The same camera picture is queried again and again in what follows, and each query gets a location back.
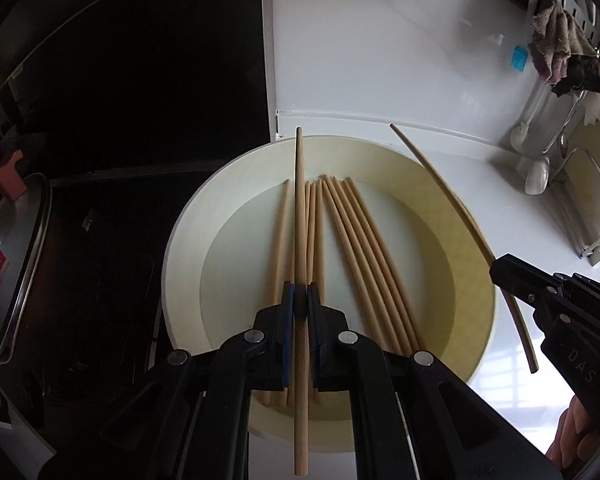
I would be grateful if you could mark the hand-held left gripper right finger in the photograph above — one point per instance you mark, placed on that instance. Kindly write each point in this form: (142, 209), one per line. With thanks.
(316, 340)

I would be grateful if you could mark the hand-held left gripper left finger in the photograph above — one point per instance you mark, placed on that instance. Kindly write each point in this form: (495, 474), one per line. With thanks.
(287, 340)

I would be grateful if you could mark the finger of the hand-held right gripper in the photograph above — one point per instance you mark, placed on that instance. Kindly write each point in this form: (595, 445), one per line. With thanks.
(517, 275)

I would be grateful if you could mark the white round plastic basin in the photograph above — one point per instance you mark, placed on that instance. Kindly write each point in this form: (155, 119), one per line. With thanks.
(420, 240)

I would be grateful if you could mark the bundle of wooden chopsticks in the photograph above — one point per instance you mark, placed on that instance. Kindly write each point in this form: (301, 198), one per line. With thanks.
(360, 245)

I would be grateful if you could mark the long wooden chopstick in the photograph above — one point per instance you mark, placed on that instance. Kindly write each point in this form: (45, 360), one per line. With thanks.
(300, 210)
(430, 172)

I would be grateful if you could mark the person's right hand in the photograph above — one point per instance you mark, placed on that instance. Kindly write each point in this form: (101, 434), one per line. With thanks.
(577, 435)

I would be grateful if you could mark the metal spatula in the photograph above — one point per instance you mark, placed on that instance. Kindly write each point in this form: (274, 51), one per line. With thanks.
(537, 175)

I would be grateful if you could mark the cream cutting board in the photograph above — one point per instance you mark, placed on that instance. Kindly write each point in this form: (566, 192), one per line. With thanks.
(592, 195)

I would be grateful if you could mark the white dish brush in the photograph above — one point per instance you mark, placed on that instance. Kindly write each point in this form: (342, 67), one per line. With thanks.
(520, 135)

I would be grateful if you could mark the metal ladle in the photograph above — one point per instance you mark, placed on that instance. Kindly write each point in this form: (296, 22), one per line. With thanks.
(564, 142)

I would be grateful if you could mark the black gas stove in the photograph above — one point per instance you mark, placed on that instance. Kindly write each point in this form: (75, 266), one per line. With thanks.
(130, 260)

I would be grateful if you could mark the black cloth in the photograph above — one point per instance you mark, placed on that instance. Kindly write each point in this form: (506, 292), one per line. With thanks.
(580, 77)

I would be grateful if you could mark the hanging dish cloths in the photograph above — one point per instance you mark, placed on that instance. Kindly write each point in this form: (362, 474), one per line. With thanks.
(580, 10)

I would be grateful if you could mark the silver metal trim strip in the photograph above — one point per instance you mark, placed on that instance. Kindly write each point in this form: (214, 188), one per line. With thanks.
(267, 60)

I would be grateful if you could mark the pot with glass lid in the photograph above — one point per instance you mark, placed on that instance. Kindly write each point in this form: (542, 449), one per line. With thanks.
(10, 260)

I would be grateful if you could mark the blue plastic wall hook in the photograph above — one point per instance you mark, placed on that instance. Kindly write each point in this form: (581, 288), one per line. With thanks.
(518, 59)

